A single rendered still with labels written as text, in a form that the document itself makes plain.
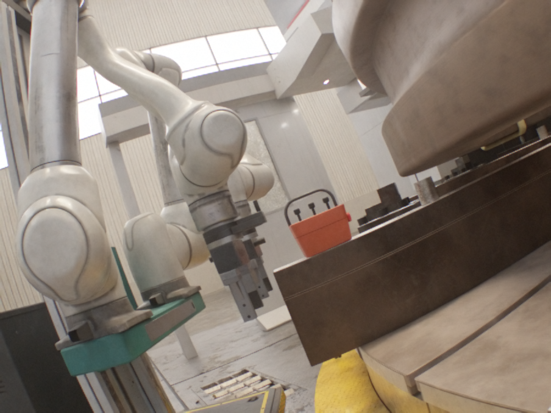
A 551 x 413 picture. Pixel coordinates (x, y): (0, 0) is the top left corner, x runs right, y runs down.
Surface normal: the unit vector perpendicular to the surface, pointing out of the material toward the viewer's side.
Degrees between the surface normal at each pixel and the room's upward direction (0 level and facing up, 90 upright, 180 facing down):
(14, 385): 90
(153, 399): 90
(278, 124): 90
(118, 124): 90
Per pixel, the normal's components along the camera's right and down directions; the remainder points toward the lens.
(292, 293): -0.01, -0.08
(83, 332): 0.90, -0.38
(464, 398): -0.90, 0.33
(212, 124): 0.46, -0.08
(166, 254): 0.62, -0.30
